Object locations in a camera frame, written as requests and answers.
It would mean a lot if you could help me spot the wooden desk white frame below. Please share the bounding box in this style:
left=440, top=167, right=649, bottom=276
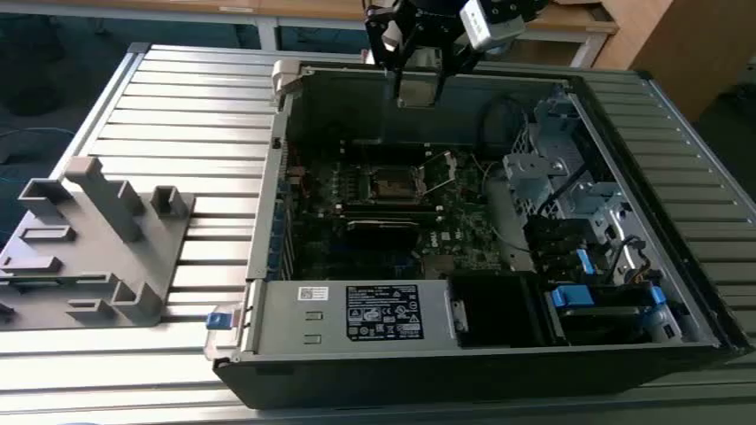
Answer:
left=523, top=0, right=621, bottom=67
left=0, top=0, right=379, bottom=52

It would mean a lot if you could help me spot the black open PC case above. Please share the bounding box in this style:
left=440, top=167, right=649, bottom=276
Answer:
left=201, top=58, right=756, bottom=411

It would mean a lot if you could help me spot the wooden cabinet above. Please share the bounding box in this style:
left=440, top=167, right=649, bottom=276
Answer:
left=593, top=0, right=756, bottom=128

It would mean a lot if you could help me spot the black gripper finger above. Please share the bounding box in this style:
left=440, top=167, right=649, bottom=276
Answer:
left=435, top=42, right=483, bottom=107
left=363, top=2, right=415, bottom=107

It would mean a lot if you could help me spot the silver metal drive cage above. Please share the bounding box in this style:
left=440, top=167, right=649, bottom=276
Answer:
left=501, top=95, right=689, bottom=284

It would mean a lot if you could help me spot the black case cable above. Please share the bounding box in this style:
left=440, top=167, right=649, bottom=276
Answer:
left=479, top=93, right=531, bottom=150

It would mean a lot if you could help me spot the CPU socket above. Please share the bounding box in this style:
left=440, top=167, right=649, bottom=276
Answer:
left=364, top=164, right=431, bottom=205

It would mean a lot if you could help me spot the CPU with silver top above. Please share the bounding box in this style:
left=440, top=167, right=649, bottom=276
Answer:
left=397, top=81, right=441, bottom=109

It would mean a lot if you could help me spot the blue floor cable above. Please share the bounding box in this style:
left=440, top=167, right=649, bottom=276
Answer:
left=0, top=126, right=77, bottom=139

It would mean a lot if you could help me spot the black graphics card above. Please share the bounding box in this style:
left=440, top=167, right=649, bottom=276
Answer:
left=344, top=219, right=421, bottom=249

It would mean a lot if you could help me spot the blue plastic clip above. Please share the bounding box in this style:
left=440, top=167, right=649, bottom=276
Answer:
left=571, top=247, right=597, bottom=276

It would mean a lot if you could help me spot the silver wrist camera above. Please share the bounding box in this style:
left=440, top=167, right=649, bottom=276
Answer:
left=459, top=0, right=528, bottom=50

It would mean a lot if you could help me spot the green Dell motherboard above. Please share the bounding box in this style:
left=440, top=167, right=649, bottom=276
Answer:
left=285, top=141, right=536, bottom=282

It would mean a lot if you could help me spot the hard disk in blue carrier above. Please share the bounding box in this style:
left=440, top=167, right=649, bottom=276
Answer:
left=547, top=284, right=672, bottom=346

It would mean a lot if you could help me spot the small finned heatsink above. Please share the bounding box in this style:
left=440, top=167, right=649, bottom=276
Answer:
left=421, top=254, right=457, bottom=279

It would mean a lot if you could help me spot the beige case release latch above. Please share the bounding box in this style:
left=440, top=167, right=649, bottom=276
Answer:
left=269, top=59, right=305, bottom=110

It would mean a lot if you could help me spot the silver power supply unit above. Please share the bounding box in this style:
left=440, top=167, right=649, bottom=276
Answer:
left=239, top=278, right=461, bottom=355

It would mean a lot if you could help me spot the coloured wire bundle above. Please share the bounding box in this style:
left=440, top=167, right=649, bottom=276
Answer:
left=627, top=260, right=657, bottom=289

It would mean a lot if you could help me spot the grey plastic parts rack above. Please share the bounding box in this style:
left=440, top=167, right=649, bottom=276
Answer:
left=0, top=155, right=197, bottom=331

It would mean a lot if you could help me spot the black looped cable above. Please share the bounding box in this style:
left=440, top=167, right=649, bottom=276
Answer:
left=611, top=234, right=648, bottom=278

